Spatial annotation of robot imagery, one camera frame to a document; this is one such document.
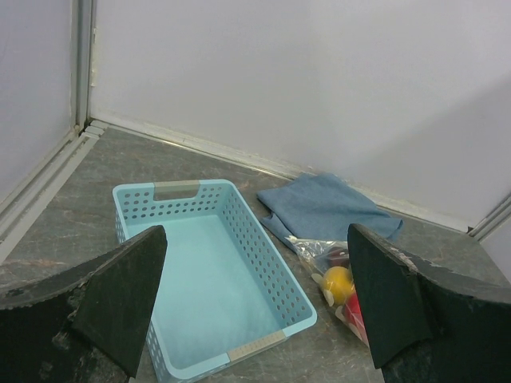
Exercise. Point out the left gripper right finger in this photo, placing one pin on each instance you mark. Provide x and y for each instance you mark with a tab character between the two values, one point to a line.
425	322

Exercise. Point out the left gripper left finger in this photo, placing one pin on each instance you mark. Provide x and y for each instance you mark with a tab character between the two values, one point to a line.
87	323

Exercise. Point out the bright red apple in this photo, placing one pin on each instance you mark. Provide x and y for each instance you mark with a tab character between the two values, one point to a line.
352	313

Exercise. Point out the small yellow orange fruit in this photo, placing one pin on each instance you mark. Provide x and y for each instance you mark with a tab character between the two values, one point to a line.
337	286

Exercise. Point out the clear zip top bag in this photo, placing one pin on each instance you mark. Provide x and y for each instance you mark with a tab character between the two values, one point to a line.
311	253

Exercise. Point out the dark red apple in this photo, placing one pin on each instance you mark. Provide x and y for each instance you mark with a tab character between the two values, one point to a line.
337	257

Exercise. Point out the light blue plastic basket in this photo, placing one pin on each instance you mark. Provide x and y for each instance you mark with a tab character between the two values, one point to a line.
225	291

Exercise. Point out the blue folded cloth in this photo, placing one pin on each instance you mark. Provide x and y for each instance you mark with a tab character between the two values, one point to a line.
322	208

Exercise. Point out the aluminium frame profiles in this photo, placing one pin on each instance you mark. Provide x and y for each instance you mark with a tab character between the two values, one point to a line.
408	101

